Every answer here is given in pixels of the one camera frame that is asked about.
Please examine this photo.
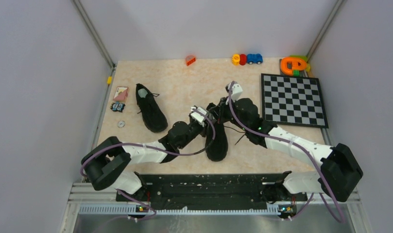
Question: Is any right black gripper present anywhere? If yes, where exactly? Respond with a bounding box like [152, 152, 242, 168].
[209, 96, 249, 132]

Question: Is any black shoe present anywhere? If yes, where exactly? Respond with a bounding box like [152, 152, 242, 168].
[135, 83, 168, 133]
[205, 103, 228, 162]

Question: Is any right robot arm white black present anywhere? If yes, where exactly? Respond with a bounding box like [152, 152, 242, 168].
[208, 98, 363, 202]

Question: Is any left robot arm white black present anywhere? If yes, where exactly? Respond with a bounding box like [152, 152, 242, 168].
[80, 110, 214, 201]

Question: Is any yellow toy cylinder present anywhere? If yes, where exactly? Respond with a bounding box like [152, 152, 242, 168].
[231, 54, 240, 66]

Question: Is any red toy cylinder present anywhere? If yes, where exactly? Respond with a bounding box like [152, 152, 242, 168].
[239, 54, 247, 66]

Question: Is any blue toy car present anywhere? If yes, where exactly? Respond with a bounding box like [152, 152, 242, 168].
[246, 53, 263, 65]

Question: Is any black white checkerboard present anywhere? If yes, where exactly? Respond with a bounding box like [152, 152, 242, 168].
[260, 74, 329, 129]

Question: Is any orange toy brick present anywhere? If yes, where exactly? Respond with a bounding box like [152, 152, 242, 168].
[185, 55, 196, 66]

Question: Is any small round metal disc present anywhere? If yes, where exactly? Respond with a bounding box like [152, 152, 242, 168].
[117, 120, 125, 128]

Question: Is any pink triangle card box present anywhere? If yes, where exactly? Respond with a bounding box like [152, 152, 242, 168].
[113, 86, 129, 102]

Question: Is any small blue black toy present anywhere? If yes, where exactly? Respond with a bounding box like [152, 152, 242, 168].
[110, 101, 125, 113]

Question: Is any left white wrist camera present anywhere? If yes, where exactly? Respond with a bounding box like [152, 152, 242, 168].
[190, 106, 208, 127]

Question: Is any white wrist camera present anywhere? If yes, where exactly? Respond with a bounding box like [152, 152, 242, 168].
[190, 106, 208, 127]
[225, 81, 243, 104]

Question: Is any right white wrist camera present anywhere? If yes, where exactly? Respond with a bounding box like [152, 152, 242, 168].
[225, 81, 243, 104]

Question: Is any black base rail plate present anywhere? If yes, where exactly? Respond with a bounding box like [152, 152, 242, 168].
[131, 173, 311, 211]

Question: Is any orange ring toy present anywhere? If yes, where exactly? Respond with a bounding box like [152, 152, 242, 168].
[279, 57, 309, 77]

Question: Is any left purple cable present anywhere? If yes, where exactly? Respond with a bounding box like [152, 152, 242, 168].
[80, 107, 216, 222]

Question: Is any purple cable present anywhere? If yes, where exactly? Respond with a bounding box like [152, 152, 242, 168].
[80, 107, 216, 222]
[227, 81, 346, 224]

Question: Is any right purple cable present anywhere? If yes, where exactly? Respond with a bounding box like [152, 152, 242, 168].
[227, 81, 346, 224]

